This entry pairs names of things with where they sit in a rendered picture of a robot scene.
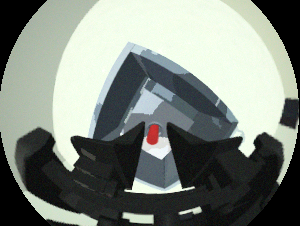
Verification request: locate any red peg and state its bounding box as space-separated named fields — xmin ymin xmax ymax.
xmin=146 ymin=125 xmax=158 ymax=145

